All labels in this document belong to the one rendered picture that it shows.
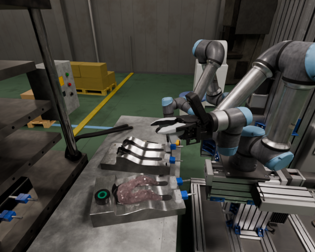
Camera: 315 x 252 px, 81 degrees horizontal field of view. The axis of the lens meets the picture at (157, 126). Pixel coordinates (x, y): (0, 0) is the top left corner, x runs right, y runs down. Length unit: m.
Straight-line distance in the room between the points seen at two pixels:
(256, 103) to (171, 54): 6.06
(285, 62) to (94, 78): 4.73
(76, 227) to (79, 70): 4.54
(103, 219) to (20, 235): 0.44
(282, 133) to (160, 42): 6.46
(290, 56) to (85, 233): 1.19
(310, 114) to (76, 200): 1.42
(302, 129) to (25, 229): 1.61
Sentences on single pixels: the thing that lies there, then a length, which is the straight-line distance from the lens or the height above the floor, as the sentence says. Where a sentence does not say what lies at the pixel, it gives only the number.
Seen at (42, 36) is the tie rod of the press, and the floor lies 1.67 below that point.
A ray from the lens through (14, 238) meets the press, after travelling 1.31.
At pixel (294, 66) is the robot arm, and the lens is 0.83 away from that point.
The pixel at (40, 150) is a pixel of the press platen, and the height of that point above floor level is 1.04.
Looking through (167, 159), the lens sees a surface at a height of 0.92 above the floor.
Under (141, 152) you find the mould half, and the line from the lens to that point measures 1.40.
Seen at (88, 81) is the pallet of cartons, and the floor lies 0.37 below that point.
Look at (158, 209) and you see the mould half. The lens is 1.08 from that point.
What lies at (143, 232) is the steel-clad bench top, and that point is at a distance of 1.10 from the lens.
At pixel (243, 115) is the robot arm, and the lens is 0.71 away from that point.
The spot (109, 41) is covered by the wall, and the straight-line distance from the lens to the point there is 7.54.
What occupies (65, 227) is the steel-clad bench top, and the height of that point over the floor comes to 0.80.
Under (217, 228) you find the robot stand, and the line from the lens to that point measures 1.87.
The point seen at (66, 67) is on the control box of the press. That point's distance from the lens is 1.69.
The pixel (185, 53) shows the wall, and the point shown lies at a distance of 7.13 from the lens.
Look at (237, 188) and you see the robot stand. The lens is 1.22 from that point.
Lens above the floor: 1.75
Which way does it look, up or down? 30 degrees down
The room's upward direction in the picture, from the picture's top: straight up
